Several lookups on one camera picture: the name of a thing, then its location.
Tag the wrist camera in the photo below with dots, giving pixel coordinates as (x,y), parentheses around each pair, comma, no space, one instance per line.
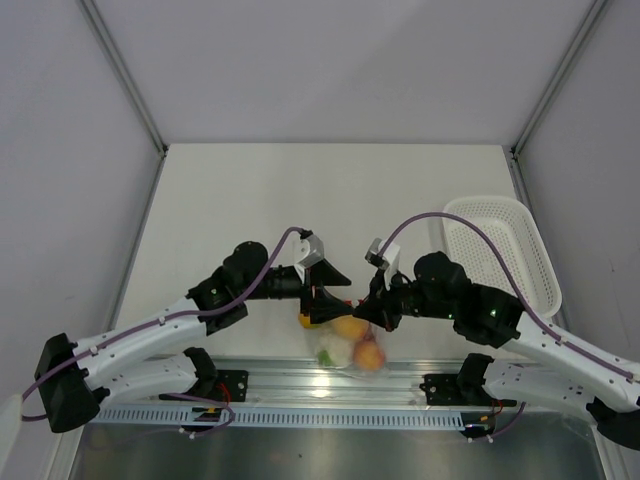
(385,256)
(308,250)

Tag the right aluminium frame post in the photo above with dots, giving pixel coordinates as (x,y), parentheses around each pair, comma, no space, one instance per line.
(561,72)

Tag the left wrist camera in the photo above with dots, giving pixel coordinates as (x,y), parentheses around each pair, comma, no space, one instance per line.
(308,250)

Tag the aluminium frame post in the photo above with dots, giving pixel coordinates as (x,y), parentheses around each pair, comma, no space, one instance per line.
(118,65)
(561,72)

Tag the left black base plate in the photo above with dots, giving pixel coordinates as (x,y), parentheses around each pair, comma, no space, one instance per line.
(225,386)

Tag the clear zip top bag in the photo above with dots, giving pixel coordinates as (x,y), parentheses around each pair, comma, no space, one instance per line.
(375,333)

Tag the white perforated plastic basket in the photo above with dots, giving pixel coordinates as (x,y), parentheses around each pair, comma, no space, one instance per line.
(515,243)

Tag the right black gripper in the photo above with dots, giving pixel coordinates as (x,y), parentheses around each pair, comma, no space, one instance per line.
(378,306)

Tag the slotted white cable duct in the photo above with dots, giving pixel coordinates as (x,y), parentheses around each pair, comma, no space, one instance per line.
(252,416)

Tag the orange fruit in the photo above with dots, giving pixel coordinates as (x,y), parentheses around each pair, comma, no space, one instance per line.
(350,328)

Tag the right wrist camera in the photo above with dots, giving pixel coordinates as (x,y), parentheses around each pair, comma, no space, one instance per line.
(385,256)

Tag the aluminium mounting rail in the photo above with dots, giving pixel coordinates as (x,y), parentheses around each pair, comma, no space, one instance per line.
(302,383)

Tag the left aluminium frame post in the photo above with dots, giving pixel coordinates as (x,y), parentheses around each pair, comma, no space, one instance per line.
(118,65)

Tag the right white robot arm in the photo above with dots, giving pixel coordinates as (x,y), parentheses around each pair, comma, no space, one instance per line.
(585,381)

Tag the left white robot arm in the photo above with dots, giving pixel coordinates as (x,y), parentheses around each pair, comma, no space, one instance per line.
(76,380)

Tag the peach fruit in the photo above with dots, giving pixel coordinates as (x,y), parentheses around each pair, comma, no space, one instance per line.
(368,356)

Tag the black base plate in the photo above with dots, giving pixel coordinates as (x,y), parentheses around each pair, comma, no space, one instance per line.
(457,390)
(225,386)

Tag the yellow green mango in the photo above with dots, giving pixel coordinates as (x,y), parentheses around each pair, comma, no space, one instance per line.
(305,322)

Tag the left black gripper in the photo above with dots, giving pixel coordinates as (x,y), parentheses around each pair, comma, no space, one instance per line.
(324,306)

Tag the white cauliflower with leaves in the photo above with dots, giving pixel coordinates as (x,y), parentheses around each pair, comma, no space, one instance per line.
(334,351)

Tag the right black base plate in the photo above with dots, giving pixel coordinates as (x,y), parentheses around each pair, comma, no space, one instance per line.
(457,390)

